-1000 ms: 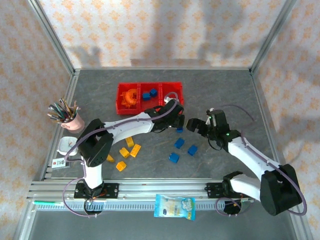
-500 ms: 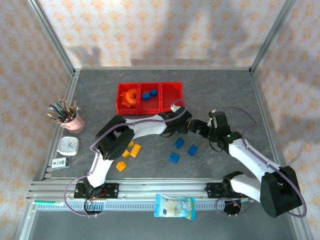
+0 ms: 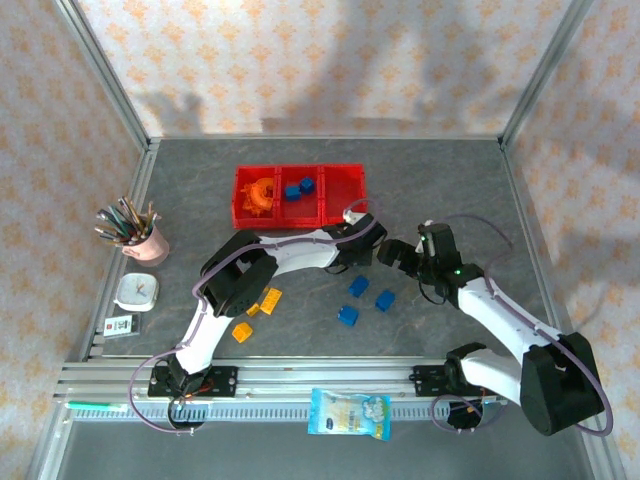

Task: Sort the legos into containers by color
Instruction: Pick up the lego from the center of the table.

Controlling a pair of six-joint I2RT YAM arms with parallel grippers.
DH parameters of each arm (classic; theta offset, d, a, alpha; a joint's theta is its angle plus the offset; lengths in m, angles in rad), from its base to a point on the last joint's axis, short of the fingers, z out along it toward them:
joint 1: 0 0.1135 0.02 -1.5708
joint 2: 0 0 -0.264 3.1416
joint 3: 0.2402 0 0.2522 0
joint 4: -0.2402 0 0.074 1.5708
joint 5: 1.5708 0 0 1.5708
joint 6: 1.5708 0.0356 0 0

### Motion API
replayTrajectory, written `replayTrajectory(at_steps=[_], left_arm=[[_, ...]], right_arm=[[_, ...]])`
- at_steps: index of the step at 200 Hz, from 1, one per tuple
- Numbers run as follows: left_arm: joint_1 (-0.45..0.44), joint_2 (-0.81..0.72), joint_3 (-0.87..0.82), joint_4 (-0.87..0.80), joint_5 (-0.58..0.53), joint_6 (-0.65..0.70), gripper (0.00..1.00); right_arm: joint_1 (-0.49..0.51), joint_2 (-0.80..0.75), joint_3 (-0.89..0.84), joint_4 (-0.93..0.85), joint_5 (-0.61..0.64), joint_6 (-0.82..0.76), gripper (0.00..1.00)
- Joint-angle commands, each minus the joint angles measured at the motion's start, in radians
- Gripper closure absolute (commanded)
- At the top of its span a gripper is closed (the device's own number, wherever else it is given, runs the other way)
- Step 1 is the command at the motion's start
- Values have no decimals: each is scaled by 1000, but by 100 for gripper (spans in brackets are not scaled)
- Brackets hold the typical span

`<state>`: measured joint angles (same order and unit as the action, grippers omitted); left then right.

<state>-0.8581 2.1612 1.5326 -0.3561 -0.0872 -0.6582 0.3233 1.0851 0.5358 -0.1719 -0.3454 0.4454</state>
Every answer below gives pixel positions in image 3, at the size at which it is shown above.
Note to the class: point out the aluminium back frame rail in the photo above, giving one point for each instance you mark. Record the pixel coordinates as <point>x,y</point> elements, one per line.
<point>325,136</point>

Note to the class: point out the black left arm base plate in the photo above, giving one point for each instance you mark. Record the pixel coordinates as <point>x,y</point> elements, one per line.
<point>222,381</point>

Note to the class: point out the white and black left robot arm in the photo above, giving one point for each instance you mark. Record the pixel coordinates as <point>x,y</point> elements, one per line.
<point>300,252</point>

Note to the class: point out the orange curved lego piece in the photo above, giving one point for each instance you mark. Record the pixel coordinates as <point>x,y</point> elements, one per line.
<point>260,184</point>
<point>265,202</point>

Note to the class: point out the small black and white card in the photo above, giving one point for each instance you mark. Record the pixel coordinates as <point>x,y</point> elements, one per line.
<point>121,325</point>

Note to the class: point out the green plastic stick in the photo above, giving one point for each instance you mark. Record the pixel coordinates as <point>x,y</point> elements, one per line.
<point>95,406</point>

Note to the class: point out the pink pencil cup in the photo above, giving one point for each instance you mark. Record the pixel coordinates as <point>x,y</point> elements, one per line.
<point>147,245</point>

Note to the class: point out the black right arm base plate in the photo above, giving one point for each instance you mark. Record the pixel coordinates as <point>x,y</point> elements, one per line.
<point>429,381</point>

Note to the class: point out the yellow lego brick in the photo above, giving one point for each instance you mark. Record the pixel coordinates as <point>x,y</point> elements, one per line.
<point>242,332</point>
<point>253,310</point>

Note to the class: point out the aluminium side frame rail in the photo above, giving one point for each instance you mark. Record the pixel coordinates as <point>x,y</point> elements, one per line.
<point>522,200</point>
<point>145,175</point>

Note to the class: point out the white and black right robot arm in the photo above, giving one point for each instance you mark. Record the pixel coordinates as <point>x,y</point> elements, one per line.
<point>500,320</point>

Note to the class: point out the blue snack bag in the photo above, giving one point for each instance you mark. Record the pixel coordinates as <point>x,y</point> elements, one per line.
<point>350,414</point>

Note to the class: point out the red three-compartment container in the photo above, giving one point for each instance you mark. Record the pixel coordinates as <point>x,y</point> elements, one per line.
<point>342,192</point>

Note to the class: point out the yellow studded lego plate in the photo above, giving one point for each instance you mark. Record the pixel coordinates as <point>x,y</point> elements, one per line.
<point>271,301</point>

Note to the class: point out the aluminium front frame rail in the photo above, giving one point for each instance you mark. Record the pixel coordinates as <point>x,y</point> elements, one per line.
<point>325,375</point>

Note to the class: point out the white square clock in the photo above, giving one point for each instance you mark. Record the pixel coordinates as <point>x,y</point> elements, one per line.
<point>136,292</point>

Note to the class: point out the aluminium lower frame leg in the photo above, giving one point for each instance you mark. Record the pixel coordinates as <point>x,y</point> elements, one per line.
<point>607,465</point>
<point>46,455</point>

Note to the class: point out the aluminium upright frame post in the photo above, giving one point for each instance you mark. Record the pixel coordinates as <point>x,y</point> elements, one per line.
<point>107,75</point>
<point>545,75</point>

